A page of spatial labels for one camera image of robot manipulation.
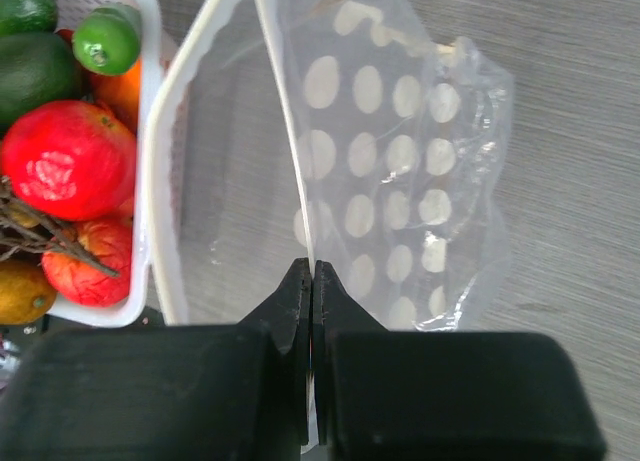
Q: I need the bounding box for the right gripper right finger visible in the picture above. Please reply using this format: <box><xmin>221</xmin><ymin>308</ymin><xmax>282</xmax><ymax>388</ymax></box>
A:
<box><xmin>312</xmin><ymin>260</ymin><xmax>385</xmax><ymax>445</ymax></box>

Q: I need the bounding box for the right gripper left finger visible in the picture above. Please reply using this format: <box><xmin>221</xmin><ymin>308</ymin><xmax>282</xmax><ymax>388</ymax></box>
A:
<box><xmin>240</xmin><ymin>258</ymin><xmax>312</xmax><ymax>447</ymax></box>

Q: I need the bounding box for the clear dotted zip bag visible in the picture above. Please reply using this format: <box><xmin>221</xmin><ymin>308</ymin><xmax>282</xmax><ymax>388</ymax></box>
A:
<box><xmin>143</xmin><ymin>0</ymin><xmax>514</xmax><ymax>331</ymax></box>

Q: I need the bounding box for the wrinkled red pomegranate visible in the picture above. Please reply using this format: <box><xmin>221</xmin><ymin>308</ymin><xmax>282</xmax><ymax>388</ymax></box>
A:
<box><xmin>41</xmin><ymin>217</ymin><xmax>133</xmax><ymax>308</ymax></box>

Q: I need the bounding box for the yellow lemon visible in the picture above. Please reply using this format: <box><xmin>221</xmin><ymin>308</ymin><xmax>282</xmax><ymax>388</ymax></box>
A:
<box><xmin>0</xmin><ymin>259</ymin><xmax>57</xmax><ymax>325</ymax></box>

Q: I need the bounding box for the shiny red apple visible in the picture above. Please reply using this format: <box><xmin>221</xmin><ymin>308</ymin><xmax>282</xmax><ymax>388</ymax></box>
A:
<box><xmin>1</xmin><ymin>100</ymin><xmax>137</xmax><ymax>221</ymax></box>

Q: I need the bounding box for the brown longan bunch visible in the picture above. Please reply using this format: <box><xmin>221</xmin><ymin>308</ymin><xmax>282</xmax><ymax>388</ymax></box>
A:
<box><xmin>1</xmin><ymin>175</ymin><xmax>119</xmax><ymax>277</ymax></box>

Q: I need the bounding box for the orange carrot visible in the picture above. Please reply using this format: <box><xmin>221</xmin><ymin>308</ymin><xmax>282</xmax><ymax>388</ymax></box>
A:
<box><xmin>89</xmin><ymin>59</ymin><xmax>142</xmax><ymax>134</ymax></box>

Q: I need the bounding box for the dark green avocado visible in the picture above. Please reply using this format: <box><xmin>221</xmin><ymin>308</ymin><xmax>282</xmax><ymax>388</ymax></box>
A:
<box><xmin>1</xmin><ymin>32</ymin><xmax>83</xmax><ymax>131</ymax></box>

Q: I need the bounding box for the white plastic basket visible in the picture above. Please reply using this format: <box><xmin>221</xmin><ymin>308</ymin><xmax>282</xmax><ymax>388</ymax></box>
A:
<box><xmin>44</xmin><ymin>0</ymin><xmax>164</xmax><ymax>329</ymax></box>

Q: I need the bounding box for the dark green small cucumber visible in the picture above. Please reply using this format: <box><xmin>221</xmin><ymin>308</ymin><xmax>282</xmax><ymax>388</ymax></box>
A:
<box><xmin>1</xmin><ymin>0</ymin><xmax>59</xmax><ymax>37</ymax></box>

